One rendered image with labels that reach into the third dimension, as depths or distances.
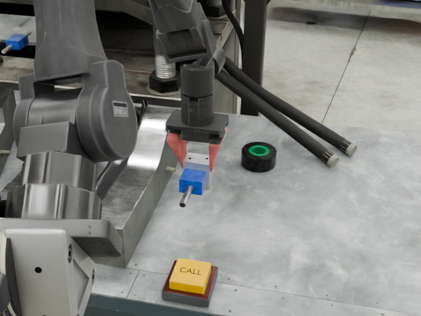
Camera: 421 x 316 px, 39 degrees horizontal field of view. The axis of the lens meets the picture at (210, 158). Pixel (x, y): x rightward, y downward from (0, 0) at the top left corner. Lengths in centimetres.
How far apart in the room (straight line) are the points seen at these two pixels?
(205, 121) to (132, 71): 89
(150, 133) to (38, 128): 67
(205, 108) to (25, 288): 55
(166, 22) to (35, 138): 40
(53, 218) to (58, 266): 4
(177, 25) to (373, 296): 56
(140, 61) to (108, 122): 137
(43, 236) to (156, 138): 75
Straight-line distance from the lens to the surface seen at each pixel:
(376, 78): 386
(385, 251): 116
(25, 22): 187
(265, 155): 133
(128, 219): 105
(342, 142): 142
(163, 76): 170
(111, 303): 105
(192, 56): 96
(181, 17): 91
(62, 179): 55
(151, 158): 120
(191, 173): 105
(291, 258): 111
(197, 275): 101
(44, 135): 57
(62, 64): 60
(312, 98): 352
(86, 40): 60
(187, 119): 100
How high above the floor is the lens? 153
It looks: 32 degrees down
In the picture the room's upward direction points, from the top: 1 degrees clockwise
